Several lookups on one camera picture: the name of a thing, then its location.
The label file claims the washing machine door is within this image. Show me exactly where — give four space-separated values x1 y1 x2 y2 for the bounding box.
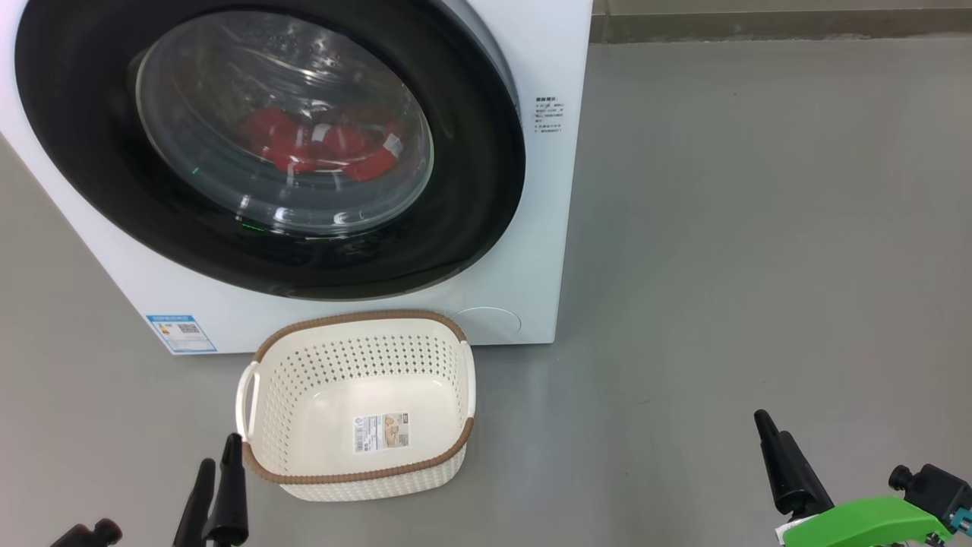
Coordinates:
14 0 526 301

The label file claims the round white filter cover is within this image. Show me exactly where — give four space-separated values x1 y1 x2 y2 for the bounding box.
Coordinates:
456 306 522 343

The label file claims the white front-load washing machine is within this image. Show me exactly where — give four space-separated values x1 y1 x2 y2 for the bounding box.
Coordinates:
0 0 594 356

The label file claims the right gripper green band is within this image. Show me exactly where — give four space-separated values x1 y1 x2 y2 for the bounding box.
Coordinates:
754 409 951 547

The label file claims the cream perforated laundry basket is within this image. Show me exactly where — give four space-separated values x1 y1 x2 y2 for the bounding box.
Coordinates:
235 310 477 503

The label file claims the paper product sticker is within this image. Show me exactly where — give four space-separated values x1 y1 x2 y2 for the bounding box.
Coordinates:
353 413 411 454

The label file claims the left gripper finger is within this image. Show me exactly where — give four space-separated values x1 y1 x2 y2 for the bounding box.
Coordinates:
173 458 217 547
201 433 249 547

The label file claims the red white-trimmed garment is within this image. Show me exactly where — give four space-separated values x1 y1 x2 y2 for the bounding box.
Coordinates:
241 106 405 183

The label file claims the blue energy label sticker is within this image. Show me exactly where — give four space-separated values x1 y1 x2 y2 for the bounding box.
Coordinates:
146 314 218 355

